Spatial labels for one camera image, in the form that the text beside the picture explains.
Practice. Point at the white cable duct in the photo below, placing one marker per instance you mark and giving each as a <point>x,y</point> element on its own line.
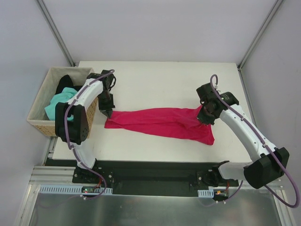
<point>76,190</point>
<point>206,193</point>

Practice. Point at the pink t shirt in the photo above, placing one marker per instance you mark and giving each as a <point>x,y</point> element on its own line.
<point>179,123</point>

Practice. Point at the wicker laundry basket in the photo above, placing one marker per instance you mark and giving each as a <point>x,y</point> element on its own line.
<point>37,116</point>

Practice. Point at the right aluminium frame post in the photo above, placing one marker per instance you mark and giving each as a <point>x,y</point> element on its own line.
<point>264,26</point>

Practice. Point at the right white cable duct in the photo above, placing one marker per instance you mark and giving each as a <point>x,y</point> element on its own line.
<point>206,193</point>

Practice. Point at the teal t shirt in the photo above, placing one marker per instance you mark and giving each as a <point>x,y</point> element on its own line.
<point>63,97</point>

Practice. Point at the aluminium frame post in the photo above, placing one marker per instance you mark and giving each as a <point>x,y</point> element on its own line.
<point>54,30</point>
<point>264,26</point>

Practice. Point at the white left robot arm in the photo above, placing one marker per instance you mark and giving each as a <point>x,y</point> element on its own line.
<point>71,121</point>

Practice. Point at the black t shirt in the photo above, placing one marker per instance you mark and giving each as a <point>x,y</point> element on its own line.
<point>66,82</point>

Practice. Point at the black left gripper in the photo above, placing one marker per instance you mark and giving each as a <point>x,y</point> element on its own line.
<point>106,107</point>

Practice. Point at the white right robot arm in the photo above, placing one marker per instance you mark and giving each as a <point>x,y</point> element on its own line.
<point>267,161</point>

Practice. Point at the left white cable duct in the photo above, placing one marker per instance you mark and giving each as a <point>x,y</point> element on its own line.
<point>76,190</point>

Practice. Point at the left aluminium frame post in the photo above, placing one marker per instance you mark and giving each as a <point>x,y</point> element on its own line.
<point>54,30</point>

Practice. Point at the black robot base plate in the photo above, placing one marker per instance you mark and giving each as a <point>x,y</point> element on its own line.
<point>181,179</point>

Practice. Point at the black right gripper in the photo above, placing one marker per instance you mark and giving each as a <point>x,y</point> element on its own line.
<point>205,117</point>

